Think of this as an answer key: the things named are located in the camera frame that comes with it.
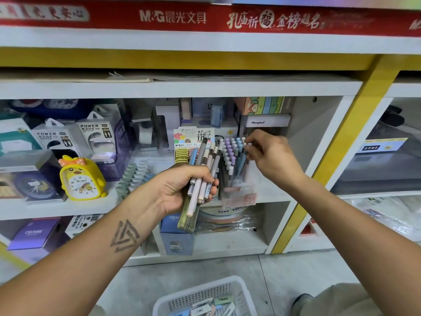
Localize person's right hand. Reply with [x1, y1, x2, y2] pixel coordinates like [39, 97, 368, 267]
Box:
[245, 129, 307, 187]

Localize person's left hand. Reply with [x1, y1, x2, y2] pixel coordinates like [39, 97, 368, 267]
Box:
[155, 164, 219, 217]

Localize light blue pen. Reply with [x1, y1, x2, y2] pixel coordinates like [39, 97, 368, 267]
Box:
[235, 142, 253, 177]

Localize bundle of pastel pens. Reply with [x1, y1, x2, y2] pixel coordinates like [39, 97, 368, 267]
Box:
[186, 136, 225, 217]

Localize olive green pen pack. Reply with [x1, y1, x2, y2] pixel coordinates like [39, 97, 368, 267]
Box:
[174, 147, 198, 234]

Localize person's left forearm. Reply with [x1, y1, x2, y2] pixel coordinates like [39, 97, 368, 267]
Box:
[0, 177, 169, 316]

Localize person's right forearm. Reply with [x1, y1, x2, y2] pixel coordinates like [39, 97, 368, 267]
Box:
[289, 174, 421, 316]

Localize row of pastel capped pens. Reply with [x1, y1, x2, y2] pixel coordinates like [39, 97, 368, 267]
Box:
[221, 137, 250, 189]

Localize white flat box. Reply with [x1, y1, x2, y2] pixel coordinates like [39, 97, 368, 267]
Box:
[239, 113, 292, 129]

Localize flower print display card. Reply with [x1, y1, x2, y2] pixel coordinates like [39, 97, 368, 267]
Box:
[173, 126, 216, 165]

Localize clear plastic pen display box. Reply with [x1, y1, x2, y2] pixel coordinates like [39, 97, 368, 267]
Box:
[218, 136, 259, 210]

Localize colourful striped box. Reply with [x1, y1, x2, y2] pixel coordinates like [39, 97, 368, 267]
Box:
[241, 97, 285, 116]

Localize plastic wrapped tape rolls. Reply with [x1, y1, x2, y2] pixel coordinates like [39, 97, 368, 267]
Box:
[197, 206, 258, 235]

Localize white tape dispenser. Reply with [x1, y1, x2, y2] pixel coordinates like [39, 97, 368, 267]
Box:
[131, 118, 156, 152]

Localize row of green blue clips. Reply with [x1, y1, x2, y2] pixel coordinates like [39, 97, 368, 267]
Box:
[115, 160, 149, 200]

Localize blue box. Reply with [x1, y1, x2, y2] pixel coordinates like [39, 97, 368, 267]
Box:
[160, 212, 195, 256]

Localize white shelf unit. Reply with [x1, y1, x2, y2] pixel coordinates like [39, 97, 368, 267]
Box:
[0, 26, 421, 270]

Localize small red package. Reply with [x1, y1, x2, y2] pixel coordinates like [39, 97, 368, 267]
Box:
[297, 220, 317, 238]

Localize white power bank box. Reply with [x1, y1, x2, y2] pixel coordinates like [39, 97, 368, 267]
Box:
[77, 111, 118, 164]
[31, 118, 83, 159]

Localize yellow duck alarm clock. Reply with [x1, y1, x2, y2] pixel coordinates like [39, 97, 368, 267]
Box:
[59, 155, 108, 201]

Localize white plastic basket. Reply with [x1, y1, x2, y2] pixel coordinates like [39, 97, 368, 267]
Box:
[152, 275, 258, 316]

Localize white barcode box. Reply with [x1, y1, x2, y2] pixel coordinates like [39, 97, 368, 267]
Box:
[64, 214, 104, 239]

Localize box with yellow label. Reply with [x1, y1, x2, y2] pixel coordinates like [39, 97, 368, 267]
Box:
[355, 137, 409, 156]

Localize pile of small erasers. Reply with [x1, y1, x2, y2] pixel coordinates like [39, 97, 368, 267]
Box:
[171, 294, 237, 316]

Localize red banner strip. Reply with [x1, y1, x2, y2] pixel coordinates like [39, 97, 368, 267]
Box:
[0, 0, 421, 38]

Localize black round object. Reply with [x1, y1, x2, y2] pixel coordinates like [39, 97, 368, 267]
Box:
[381, 105, 406, 127]

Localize clear plastic bags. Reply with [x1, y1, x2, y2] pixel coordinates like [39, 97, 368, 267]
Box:
[349, 196, 421, 242]

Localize dark blue boxed alarm clock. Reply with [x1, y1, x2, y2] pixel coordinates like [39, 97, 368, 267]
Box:
[0, 149, 67, 205]

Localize person's leg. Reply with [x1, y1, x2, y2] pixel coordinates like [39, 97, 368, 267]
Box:
[291, 282, 384, 316]

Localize teal and white box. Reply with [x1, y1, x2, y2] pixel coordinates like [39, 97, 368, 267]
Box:
[0, 118, 43, 156]

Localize yellow shelf post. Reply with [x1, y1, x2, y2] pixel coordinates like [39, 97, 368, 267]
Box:
[270, 55, 410, 255]

